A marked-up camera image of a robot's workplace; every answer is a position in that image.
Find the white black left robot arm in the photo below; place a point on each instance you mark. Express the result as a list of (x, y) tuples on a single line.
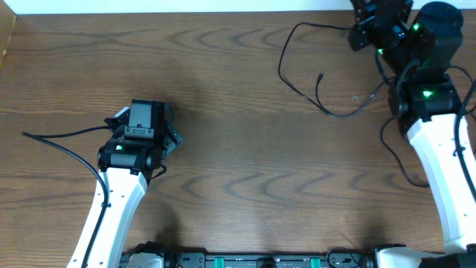
[(142, 137)]

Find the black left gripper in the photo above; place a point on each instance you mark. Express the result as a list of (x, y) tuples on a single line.
[(172, 138)]

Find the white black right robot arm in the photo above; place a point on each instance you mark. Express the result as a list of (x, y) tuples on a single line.
[(425, 101)]

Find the brown cardboard side panel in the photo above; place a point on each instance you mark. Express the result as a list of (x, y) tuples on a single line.
[(7, 23)]

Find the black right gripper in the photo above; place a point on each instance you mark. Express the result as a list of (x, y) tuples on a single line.
[(364, 15)]

